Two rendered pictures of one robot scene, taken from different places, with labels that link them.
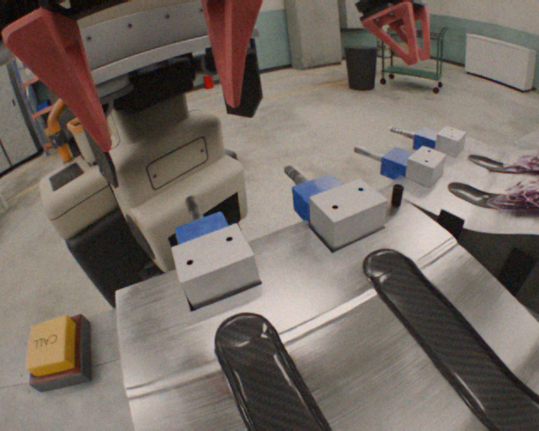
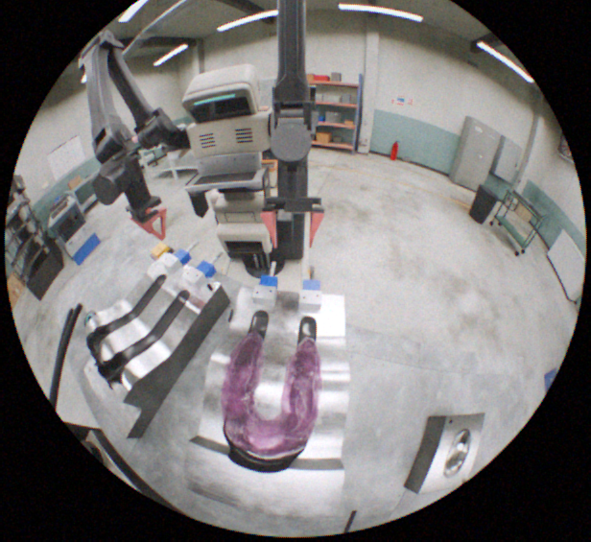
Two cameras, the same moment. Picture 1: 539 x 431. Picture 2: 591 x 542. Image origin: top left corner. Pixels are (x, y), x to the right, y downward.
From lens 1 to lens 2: 0.48 m
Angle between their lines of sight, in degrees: 32
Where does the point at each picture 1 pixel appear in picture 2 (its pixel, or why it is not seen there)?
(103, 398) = not seen: hidden behind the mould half
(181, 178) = (241, 223)
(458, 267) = (189, 315)
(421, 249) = (191, 301)
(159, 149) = (230, 208)
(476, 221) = (235, 327)
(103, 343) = not seen: hidden behind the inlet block
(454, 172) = (278, 311)
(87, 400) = not seen: hidden behind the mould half
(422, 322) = (173, 310)
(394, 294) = (178, 301)
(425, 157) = (261, 291)
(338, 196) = (192, 271)
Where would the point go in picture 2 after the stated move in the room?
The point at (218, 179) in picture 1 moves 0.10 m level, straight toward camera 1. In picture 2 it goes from (251, 232) to (233, 247)
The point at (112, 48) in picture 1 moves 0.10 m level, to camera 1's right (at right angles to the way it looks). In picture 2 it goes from (210, 169) to (224, 174)
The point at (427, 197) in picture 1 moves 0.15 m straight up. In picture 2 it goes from (244, 303) to (226, 263)
